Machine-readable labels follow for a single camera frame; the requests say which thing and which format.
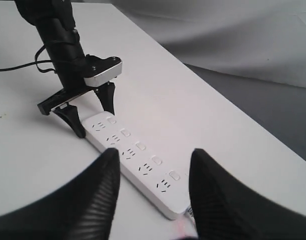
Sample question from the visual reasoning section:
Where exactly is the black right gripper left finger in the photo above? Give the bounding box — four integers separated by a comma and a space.
0, 148, 120, 240

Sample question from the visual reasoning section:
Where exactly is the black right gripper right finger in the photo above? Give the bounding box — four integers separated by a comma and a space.
189, 148, 306, 240

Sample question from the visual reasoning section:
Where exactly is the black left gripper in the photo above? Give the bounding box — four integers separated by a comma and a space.
37, 54, 116, 139

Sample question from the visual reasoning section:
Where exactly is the white five-outlet power strip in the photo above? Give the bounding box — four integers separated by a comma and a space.
82, 111, 194, 220

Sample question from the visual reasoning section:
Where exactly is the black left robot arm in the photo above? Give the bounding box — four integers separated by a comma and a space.
15, 0, 122, 138

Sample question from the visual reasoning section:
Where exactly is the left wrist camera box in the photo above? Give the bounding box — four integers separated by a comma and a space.
81, 54, 122, 88

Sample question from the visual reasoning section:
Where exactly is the black left camera cable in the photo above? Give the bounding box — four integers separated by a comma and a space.
0, 44, 58, 75

